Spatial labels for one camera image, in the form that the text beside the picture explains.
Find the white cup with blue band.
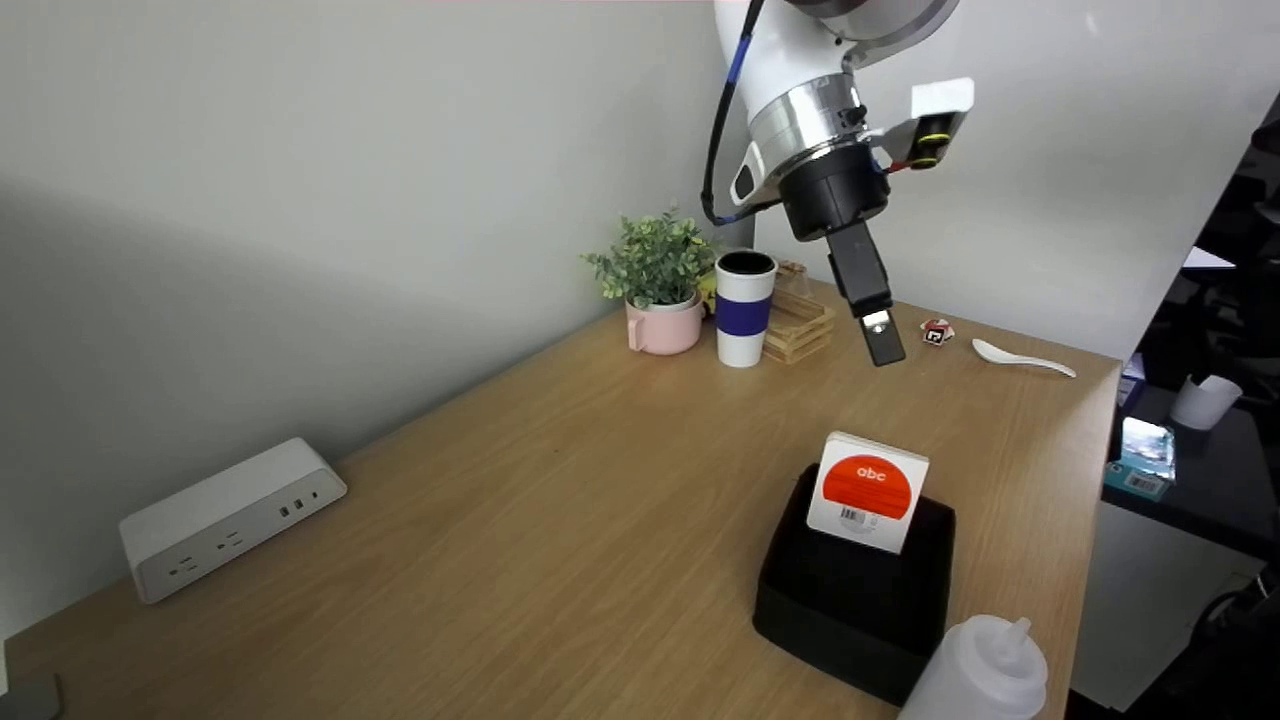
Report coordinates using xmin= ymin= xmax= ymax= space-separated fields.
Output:
xmin=715 ymin=248 xmax=776 ymax=368

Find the green plant in pink pot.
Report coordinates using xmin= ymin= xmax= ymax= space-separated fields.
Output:
xmin=584 ymin=212 xmax=715 ymax=355

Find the white squeeze bottle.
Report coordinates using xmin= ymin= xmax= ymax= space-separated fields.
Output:
xmin=899 ymin=616 xmax=1048 ymax=720

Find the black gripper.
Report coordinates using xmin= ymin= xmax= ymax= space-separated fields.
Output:
xmin=778 ymin=143 xmax=904 ymax=368

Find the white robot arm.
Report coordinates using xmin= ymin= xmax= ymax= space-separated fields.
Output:
xmin=701 ymin=0 xmax=977 ymax=368

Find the orange and white book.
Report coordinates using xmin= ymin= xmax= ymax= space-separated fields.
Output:
xmin=803 ymin=434 xmax=928 ymax=557

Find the white cup on side table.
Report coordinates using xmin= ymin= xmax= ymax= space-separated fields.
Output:
xmin=1173 ymin=376 xmax=1242 ymax=434

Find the white ceramic spoon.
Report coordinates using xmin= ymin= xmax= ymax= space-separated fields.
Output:
xmin=967 ymin=338 xmax=1076 ymax=380

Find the white electronics box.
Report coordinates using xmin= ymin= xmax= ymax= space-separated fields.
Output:
xmin=121 ymin=436 xmax=346 ymax=604

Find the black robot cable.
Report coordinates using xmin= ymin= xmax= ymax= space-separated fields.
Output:
xmin=701 ymin=0 xmax=792 ymax=231

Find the black box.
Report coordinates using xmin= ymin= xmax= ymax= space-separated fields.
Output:
xmin=751 ymin=468 xmax=956 ymax=706

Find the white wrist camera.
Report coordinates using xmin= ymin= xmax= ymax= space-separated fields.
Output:
xmin=907 ymin=78 xmax=977 ymax=167

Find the wooden coaster stack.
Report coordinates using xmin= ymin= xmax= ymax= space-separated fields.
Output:
xmin=764 ymin=265 xmax=836 ymax=364

